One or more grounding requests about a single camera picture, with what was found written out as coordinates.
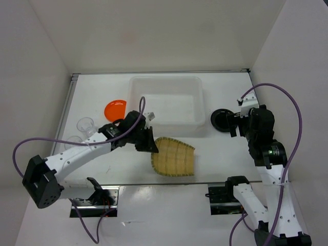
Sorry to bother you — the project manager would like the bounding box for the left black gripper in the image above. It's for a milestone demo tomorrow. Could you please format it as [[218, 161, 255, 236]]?
[[128, 126, 158, 153]]

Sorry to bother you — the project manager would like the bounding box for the black round plate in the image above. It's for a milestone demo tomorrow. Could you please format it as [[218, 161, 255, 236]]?
[[211, 109, 239, 133]]

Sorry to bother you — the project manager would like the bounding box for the woven bamboo basket tray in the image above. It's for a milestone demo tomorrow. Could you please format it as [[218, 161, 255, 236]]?
[[151, 137, 195, 177]]

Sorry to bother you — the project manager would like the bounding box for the orange plastic plate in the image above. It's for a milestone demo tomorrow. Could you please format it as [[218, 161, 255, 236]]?
[[104, 99, 127, 122]]

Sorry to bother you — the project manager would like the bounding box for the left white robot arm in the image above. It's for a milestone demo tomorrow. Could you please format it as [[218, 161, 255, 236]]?
[[23, 111, 159, 209]]

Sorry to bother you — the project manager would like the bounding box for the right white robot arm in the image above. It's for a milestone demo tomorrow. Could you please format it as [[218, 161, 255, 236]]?
[[224, 105, 312, 245]]

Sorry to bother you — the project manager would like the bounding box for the translucent plastic bin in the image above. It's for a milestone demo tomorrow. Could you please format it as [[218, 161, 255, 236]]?
[[126, 76, 206, 132]]

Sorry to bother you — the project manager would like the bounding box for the clear plastic cup upper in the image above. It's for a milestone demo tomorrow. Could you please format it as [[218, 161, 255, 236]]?
[[76, 117, 97, 137]]

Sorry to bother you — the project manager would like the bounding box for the clear plastic cup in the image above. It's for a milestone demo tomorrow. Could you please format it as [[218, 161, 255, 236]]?
[[64, 135, 83, 150], [76, 117, 97, 137]]

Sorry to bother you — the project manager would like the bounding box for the clear plastic cup lower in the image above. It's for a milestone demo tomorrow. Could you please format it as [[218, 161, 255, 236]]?
[[64, 135, 83, 150]]

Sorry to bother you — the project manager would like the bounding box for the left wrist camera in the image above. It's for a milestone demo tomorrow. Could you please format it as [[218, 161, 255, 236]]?
[[143, 112, 155, 129]]

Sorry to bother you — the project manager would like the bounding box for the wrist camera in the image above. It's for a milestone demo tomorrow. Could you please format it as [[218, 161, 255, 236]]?
[[143, 112, 155, 129], [237, 93, 259, 118]]

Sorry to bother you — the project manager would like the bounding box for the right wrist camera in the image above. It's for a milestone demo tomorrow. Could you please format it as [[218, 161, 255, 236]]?
[[237, 93, 259, 118]]

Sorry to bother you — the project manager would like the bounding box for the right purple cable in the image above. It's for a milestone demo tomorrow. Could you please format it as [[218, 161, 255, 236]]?
[[228, 83, 303, 246]]

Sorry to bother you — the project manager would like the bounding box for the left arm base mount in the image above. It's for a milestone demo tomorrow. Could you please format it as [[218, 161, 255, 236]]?
[[73, 186, 119, 218]]

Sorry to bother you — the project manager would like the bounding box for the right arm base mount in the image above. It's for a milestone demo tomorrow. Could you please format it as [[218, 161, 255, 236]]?
[[205, 183, 243, 215]]

